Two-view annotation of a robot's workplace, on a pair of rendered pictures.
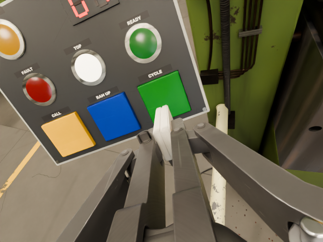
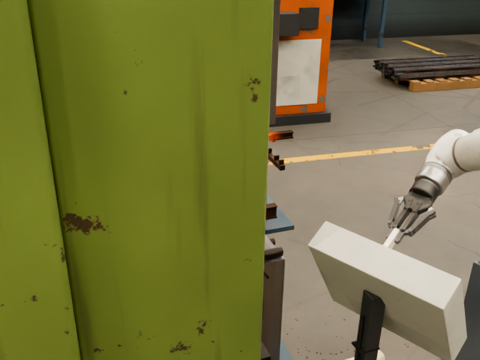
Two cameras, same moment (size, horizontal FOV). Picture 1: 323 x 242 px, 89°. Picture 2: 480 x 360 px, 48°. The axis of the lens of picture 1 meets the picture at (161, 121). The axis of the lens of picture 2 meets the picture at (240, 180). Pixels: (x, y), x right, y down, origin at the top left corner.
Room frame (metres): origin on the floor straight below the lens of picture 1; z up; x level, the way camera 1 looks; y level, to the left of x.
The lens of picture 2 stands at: (1.40, 0.29, 1.85)
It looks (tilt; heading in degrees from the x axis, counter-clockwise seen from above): 25 degrees down; 211
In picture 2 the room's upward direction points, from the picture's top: 1 degrees clockwise
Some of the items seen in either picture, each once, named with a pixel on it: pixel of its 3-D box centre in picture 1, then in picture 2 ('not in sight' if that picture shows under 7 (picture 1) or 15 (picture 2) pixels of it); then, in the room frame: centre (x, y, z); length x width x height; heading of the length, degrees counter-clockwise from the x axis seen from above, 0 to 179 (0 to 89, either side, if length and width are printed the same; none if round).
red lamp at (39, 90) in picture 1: (39, 90); not in sight; (0.30, 0.16, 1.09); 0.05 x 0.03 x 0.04; 52
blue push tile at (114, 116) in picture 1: (115, 117); not in sight; (0.24, 0.07, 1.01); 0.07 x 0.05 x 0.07; 77
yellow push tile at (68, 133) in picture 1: (70, 134); not in sight; (0.26, 0.17, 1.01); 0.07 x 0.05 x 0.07; 77
